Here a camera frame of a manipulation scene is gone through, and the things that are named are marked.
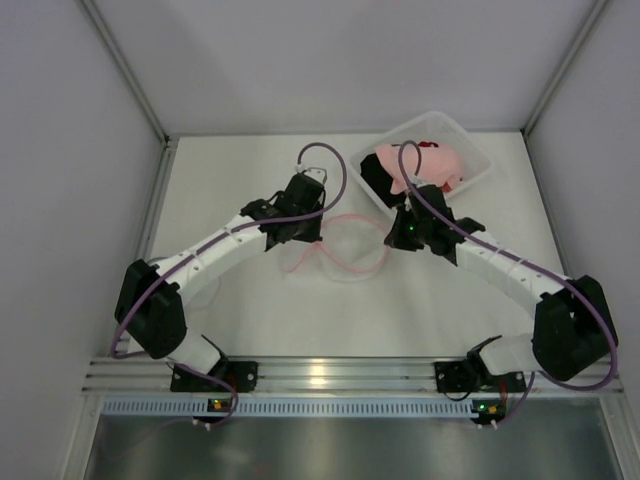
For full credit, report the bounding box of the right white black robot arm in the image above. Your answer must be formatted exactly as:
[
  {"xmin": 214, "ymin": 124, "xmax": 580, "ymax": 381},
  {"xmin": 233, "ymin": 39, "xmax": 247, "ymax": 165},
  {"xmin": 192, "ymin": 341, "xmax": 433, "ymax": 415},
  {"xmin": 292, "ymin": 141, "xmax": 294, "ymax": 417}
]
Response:
[{"xmin": 385, "ymin": 185, "xmax": 619, "ymax": 384}]

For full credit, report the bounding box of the perforated white cable duct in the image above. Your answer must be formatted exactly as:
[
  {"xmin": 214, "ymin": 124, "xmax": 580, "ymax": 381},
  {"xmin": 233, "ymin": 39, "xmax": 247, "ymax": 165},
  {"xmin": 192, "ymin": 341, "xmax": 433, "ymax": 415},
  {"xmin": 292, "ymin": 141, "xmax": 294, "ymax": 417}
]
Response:
[{"xmin": 102, "ymin": 397, "xmax": 498, "ymax": 419}]

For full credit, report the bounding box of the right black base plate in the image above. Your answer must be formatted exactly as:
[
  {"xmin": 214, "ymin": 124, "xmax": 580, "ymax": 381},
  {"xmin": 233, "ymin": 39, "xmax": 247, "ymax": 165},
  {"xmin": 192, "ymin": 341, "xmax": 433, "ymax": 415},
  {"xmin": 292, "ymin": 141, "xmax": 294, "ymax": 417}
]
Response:
[{"xmin": 434, "ymin": 360, "xmax": 484, "ymax": 394}]

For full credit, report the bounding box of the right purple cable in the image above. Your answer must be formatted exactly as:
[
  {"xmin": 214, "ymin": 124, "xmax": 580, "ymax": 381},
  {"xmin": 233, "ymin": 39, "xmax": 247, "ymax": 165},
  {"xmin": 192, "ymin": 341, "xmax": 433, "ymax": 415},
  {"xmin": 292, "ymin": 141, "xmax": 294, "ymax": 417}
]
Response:
[{"xmin": 398, "ymin": 140, "xmax": 621, "ymax": 389}]

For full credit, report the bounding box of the black garment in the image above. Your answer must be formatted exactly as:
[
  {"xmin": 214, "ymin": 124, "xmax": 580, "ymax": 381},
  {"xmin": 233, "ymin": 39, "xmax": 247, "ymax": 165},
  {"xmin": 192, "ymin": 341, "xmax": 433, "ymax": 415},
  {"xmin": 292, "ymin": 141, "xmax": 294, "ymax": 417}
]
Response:
[{"xmin": 360, "ymin": 153, "xmax": 405, "ymax": 209}]

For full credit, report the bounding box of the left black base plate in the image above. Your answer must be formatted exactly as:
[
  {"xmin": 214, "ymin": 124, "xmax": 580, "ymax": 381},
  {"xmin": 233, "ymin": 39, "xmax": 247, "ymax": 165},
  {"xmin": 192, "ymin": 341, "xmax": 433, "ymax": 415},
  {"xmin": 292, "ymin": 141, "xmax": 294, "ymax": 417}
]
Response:
[{"xmin": 170, "ymin": 360, "xmax": 259, "ymax": 393}]

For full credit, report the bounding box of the pink bra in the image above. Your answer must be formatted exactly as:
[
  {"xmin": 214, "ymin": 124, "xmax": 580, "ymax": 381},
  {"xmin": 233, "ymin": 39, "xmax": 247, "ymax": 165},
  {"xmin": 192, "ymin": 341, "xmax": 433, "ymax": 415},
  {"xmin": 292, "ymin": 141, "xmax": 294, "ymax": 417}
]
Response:
[{"xmin": 374, "ymin": 144, "xmax": 464, "ymax": 194}]

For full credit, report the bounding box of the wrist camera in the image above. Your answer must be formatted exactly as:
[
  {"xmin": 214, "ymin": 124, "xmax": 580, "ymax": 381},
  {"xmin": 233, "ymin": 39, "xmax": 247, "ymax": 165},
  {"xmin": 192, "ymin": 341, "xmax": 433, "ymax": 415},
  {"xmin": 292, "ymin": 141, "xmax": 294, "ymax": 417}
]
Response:
[
  {"xmin": 405, "ymin": 182, "xmax": 425, "ymax": 211},
  {"xmin": 295, "ymin": 163, "xmax": 328, "ymax": 185}
]

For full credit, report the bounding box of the pink trimmed mesh laundry bag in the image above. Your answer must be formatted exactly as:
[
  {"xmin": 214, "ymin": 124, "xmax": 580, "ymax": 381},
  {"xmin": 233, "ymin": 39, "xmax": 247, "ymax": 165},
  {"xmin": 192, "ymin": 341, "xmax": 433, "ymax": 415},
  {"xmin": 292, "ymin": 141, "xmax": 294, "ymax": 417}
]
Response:
[{"xmin": 277, "ymin": 214, "xmax": 390, "ymax": 283}]

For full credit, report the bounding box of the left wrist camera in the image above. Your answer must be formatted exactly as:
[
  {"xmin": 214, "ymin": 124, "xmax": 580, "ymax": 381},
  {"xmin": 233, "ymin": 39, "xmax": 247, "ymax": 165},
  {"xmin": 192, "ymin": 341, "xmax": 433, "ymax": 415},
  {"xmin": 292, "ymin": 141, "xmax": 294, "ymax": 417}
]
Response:
[{"xmin": 295, "ymin": 163, "xmax": 328, "ymax": 185}]

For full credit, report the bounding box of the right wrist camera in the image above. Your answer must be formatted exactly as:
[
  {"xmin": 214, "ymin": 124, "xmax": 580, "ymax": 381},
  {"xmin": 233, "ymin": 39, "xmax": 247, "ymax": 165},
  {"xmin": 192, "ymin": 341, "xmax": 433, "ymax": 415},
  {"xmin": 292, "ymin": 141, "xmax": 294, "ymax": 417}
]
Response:
[{"xmin": 405, "ymin": 182, "xmax": 425, "ymax": 211}]

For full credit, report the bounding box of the white plastic basket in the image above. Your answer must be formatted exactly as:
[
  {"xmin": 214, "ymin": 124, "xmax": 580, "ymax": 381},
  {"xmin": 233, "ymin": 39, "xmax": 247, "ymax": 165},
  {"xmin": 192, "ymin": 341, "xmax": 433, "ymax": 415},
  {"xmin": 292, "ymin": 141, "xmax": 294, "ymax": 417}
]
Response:
[{"xmin": 347, "ymin": 111, "xmax": 494, "ymax": 218}]

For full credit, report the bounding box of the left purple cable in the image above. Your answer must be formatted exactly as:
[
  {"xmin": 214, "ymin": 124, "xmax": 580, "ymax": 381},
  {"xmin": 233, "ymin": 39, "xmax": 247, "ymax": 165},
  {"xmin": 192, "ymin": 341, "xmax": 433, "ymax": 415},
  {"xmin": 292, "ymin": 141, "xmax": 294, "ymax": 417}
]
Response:
[{"xmin": 108, "ymin": 142, "xmax": 349, "ymax": 361}]

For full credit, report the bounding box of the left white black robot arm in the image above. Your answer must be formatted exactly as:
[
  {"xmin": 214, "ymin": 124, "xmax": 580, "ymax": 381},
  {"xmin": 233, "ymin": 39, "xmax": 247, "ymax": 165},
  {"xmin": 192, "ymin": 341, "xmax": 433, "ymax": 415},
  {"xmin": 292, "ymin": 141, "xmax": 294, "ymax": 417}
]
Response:
[{"xmin": 114, "ymin": 173, "xmax": 326, "ymax": 378}]

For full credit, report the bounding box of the purple cable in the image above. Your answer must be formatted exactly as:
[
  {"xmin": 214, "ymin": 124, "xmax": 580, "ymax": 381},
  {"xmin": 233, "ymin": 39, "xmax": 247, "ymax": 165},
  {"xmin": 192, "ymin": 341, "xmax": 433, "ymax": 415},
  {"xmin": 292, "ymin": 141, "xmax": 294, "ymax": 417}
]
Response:
[
  {"xmin": 398, "ymin": 140, "xmax": 621, "ymax": 389},
  {"xmin": 108, "ymin": 142, "xmax": 349, "ymax": 361}
]

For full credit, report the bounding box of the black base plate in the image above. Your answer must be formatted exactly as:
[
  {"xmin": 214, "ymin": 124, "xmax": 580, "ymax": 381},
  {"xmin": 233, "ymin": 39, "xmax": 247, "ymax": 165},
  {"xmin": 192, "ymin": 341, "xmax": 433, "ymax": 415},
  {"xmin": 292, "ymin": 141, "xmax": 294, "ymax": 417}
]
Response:
[
  {"xmin": 434, "ymin": 360, "xmax": 484, "ymax": 394},
  {"xmin": 170, "ymin": 360, "xmax": 259, "ymax": 393}
]

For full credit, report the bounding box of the aluminium mounting rail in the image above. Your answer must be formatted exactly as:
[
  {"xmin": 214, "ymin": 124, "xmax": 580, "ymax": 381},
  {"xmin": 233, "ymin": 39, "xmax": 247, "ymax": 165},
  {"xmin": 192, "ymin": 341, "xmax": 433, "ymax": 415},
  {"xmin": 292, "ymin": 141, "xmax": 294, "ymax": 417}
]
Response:
[{"xmin": 82, "ymin": 319, "xmax": 625, "ymax": 399}]

